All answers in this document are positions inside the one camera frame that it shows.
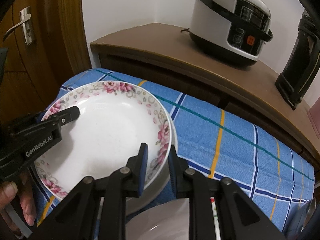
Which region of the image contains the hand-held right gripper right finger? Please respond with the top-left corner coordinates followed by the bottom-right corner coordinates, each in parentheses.
top-left (169, 146), bottom-right (287, 240)

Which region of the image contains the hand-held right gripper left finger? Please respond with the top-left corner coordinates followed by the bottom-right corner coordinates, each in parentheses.
top-left (32, 142), bottom-right (149, 240)

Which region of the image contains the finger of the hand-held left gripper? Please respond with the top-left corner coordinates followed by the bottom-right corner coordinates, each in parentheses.
top-left (41, 106), bottom-right (80, 130)
top-left (30, 112), bottom-right (48, 124)

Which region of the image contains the floral rimmed white plate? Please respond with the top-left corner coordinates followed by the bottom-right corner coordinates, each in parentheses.
top-left (34, 81), bottom-right (173, 202)

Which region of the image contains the person's left hand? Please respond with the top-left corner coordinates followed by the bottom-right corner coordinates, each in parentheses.
top-left (0, 173), bottom-right (38, 227)

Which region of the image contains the pale grey bowl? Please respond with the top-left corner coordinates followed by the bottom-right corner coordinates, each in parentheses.
top-left (124, 198), bottom-right (190, 240)

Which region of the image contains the white printed object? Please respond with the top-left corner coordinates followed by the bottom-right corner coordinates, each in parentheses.
top-left (211, 197), bottom-right (222, 240)

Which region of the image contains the blue checked tablecloth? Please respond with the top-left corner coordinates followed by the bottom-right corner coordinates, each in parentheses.
top-left (32, 68), bottom-right (315, 235)

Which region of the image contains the brown wooden door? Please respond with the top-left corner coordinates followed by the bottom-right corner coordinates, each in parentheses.
top-left (0, 0), bottom-right (92, 130)

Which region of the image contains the brown wooden cabinet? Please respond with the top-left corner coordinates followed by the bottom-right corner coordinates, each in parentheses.
top-left (90, 22), bottom-right (320, 160)

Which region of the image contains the shiny metal object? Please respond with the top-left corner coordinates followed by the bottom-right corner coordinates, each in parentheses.
top-left (295, 197), bottom-right (317, 240)

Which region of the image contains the pink electric kettle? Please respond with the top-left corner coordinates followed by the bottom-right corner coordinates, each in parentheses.
top-left (307, 105), bottom-right (320, 140)

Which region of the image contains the white and black rice cooker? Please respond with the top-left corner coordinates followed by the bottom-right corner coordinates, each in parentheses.
top-left (189, 0), bottom-right (273, 67)

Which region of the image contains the silver door handle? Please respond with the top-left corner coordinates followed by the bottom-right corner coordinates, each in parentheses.
top-left (3, 6), bottom-right (35, 46)

